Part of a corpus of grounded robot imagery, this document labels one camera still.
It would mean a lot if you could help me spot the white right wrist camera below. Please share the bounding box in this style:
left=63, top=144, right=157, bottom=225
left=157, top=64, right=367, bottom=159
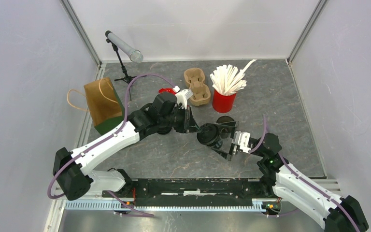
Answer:
left=231, top=131, right=252, bottom=155

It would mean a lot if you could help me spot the grey microphone on stand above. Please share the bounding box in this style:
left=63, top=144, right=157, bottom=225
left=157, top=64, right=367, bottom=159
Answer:
left=105, top=30, right=143, bottom=84

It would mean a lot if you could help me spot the brown paper bag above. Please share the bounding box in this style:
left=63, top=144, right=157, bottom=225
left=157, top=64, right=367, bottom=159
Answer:
left=67, top=77, right=124, bottom=131

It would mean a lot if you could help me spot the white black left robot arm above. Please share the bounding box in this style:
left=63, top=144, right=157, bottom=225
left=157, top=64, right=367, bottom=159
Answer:
left=53, top=89, right=199, bottom=201

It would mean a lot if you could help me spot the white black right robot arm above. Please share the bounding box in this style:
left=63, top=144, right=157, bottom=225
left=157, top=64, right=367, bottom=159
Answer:
left=198, top=121, right=369, bottom=232

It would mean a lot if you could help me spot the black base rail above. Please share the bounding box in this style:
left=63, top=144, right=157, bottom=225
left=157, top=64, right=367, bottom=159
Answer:
left=115, top=178, right=276, bottom=207

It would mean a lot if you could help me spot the red cylindrical straw holder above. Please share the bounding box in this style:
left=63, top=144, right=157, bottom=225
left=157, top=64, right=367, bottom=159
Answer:
left=212, top=90, right=236, bottom=113

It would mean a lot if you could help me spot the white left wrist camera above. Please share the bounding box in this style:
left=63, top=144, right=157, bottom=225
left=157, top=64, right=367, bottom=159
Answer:
left=173, top=86, right=193, bottom=109

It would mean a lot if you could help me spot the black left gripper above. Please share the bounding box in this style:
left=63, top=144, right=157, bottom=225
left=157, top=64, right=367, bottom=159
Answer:
left=159, top=105, right=201, bottom=133

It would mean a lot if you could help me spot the dark translucent cup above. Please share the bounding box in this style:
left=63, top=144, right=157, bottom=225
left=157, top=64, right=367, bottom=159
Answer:
left=197, top=123, right=222, bottom=148
left=216, top=116, right=235, bottom=139

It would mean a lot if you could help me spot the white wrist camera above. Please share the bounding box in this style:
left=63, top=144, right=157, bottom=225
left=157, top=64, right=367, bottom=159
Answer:
left=231, top=131, right=252, bottom=155
left=173, top=86, right=193, bottom=109

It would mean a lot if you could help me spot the brown cardboard cup carrier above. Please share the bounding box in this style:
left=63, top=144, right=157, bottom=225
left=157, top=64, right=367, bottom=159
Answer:
left=184, top=68, right=211, bottom=106

